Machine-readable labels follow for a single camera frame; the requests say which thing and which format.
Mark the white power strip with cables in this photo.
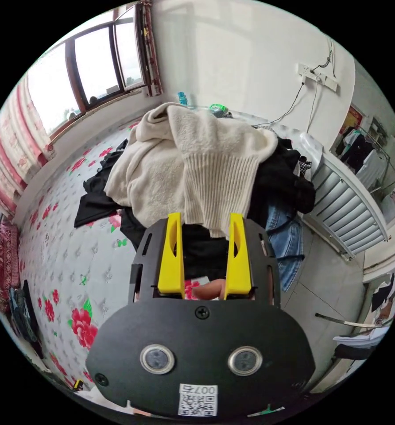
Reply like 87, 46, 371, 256
250, 36, 339, 130

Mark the bed with floral sheet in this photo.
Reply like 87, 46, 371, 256
16, 105, 284, 392

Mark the red striped curtain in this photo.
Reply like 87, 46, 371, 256
0, 74, 57, 218

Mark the pile of clothes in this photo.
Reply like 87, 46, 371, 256
74, 111, 317, 293

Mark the white bed headboard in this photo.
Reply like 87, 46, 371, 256
298, 132, 391, 261

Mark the person's right hand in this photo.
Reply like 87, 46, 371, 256
192, 278, 225, 301

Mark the window with brown frame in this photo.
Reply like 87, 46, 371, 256
26, 5, 151, 140

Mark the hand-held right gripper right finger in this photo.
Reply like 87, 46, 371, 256
224, 212, 252, 300

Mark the red patterned blanket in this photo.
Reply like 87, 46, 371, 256
0, 221, 21, 314

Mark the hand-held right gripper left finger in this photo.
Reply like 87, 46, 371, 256
157, 212, 185, 299

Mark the beige long sleeve sweater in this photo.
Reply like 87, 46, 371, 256
103, 102, 279, 238

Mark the clothes rack with garments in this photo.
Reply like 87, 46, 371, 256
335, 124, 395, 193

